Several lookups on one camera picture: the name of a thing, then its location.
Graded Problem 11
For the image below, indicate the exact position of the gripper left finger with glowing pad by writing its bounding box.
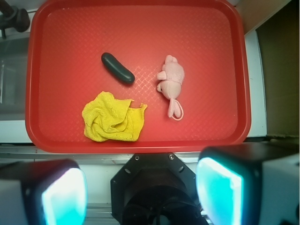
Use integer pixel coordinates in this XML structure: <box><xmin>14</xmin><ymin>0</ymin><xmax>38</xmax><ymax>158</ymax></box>
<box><xmin>0</xmin><ymin>159</ymin><xmax>88</xmax><ymax>225</ymax></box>

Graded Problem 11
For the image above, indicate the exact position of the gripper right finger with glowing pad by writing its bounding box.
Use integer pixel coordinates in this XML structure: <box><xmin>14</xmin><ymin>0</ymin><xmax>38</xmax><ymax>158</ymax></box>
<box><xmin>195</xmin><ymin>142</ymin><xmax>300</xmax><ymax>225</ymax></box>

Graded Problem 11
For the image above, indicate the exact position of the dark green plastic pickle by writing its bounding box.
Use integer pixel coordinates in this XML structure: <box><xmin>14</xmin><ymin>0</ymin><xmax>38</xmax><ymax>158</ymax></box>
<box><xmin>101</xmin><ymin>52</ymin><xmax>135</xmax><ymax>84</ymax></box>

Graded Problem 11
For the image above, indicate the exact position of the crumpled yellow cloth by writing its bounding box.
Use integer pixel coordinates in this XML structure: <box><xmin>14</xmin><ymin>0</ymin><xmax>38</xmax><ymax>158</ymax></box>
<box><xmin>82</xmin><ymin>91</ymin><xmax>148</xmax><ymax>142</ymax></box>

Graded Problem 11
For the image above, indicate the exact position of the pink plush toy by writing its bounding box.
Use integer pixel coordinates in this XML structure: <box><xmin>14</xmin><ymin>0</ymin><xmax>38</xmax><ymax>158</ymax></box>
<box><xmin>156</xmin><ymin>55</ymin><xmax>185</xmax><ymax>121</ymax></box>

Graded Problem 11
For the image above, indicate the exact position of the red plastic tray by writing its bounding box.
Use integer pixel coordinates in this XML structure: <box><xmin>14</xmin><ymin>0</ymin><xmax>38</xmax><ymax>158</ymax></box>
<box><xmin>25</xmin><ymin>0</ymin><xmax>251</xmax><ymax>153</ymax></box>

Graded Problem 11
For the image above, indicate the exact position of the dark metal faucet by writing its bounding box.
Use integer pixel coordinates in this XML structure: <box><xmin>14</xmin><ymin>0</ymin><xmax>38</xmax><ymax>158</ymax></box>
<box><xmin>0</xmin><ymin>0</ymin><xmax>30</xmax><ymax>39</ymax></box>

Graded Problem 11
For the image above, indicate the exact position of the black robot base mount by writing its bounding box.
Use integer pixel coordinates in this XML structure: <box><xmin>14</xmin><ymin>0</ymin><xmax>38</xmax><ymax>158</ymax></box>
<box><xmin>111</xmin><ymin>153</ymin><xmax>208</xmax><ymax>225</ymax></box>

